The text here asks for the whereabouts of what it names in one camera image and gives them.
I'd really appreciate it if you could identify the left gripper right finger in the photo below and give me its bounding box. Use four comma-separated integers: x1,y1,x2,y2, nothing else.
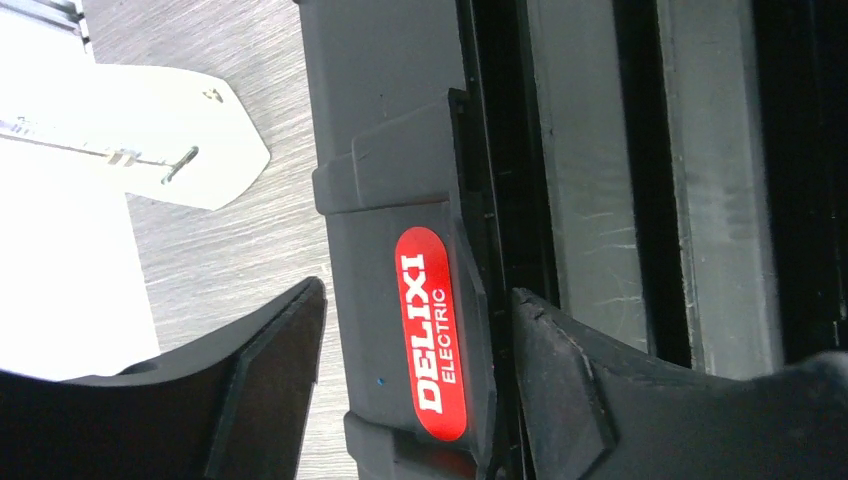
512,289,847,479

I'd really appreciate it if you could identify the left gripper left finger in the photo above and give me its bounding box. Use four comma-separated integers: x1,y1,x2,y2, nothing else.
1,277,326,479

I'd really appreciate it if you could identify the black plastic toolbox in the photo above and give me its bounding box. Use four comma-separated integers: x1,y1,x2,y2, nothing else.
299,1,847,479

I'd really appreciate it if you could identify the white metronome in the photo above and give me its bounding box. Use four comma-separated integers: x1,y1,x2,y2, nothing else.
1,1,270,381

